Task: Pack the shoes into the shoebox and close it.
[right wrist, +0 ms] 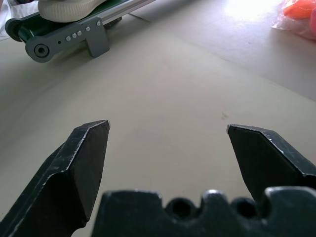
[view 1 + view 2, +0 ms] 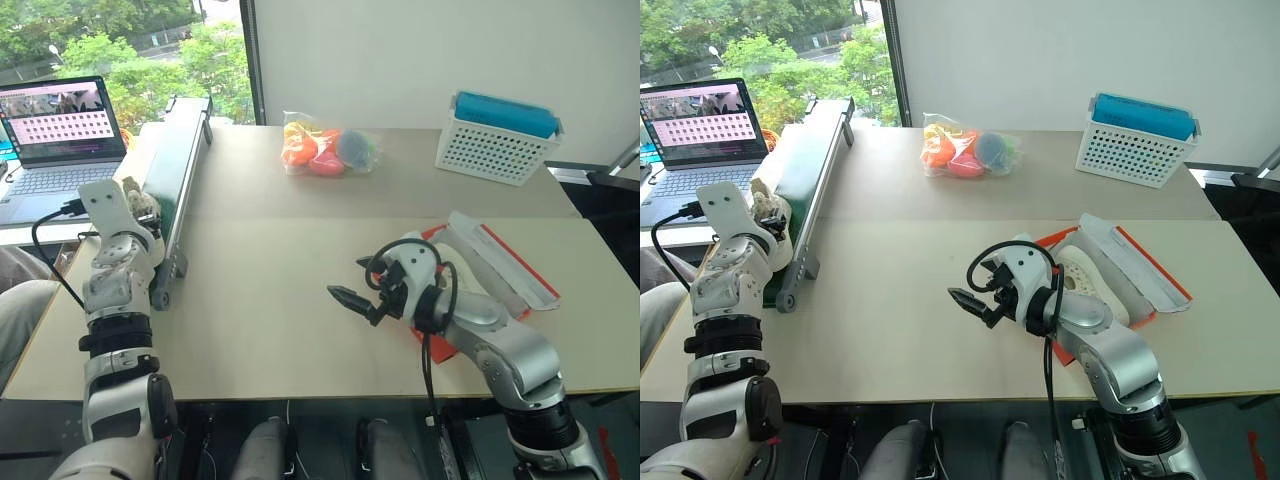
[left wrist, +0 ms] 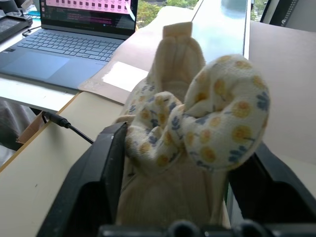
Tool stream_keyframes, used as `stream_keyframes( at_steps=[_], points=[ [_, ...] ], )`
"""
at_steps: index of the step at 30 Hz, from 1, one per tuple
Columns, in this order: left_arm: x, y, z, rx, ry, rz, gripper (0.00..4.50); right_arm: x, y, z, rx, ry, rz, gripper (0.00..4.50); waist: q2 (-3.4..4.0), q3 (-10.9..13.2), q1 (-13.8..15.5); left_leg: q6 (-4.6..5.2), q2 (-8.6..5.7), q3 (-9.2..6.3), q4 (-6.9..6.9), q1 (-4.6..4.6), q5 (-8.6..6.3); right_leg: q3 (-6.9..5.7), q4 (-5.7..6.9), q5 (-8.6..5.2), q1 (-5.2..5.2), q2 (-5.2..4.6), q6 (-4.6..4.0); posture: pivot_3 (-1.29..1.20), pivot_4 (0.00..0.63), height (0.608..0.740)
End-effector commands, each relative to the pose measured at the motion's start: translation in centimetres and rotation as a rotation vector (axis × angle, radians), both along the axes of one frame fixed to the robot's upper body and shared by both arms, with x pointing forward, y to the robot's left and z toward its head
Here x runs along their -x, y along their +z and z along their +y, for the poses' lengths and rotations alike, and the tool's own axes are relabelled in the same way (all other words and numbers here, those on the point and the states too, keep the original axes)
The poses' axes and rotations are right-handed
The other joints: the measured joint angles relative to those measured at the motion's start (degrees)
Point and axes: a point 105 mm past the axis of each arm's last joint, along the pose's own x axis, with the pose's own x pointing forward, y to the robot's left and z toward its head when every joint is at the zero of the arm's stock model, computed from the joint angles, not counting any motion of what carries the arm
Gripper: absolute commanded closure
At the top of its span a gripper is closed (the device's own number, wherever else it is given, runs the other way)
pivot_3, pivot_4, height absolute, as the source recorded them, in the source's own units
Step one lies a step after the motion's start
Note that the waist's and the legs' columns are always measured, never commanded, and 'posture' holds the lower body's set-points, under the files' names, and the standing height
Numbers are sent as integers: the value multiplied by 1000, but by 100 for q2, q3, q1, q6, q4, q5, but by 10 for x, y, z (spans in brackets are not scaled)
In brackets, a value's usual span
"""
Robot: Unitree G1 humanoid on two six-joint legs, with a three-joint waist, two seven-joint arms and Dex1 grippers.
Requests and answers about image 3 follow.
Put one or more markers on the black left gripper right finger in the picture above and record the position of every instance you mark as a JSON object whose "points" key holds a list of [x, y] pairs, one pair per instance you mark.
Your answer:
{"points": [[274, 195]]}

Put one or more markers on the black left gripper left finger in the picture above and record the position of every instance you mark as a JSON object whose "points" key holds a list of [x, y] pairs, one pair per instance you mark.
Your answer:
{"points": [[84, 187]]}

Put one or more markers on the brown cardboard shoebox lid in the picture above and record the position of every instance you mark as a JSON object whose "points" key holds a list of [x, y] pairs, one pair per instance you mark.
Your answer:
{"points": [[138, 47]]}

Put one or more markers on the grey fabric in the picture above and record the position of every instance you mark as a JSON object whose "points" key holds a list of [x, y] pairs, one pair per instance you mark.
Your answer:
{"points": [[12, 128]]}

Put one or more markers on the white desk board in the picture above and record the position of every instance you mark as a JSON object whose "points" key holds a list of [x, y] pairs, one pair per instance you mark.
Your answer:
{"points": [[32, 95]]}

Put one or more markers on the white label sticker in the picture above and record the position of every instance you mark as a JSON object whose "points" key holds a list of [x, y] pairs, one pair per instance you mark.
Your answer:
{"points": [[124, 75]]}

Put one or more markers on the grey-blue laptop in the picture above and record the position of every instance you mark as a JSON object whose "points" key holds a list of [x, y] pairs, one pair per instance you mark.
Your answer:
{"points": [[61, 49]]}

